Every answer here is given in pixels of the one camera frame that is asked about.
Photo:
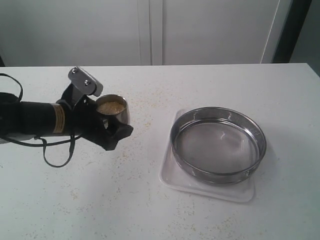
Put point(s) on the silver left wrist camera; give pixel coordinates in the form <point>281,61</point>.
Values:
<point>85,82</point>

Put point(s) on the white cabinet doors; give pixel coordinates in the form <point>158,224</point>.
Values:
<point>140,32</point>

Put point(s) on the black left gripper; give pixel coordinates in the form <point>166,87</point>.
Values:
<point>81,118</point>

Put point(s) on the stainless steel cup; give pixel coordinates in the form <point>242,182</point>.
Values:
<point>123,116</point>

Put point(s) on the white square plastic tray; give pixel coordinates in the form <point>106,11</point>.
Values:
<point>176,178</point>

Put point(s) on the round steel mesh sieve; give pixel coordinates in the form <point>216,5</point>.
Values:
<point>217,145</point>

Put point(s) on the yellow grain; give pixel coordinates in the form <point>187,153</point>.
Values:
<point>110,108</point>

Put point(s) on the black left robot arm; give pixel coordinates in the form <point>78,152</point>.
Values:
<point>23,120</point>

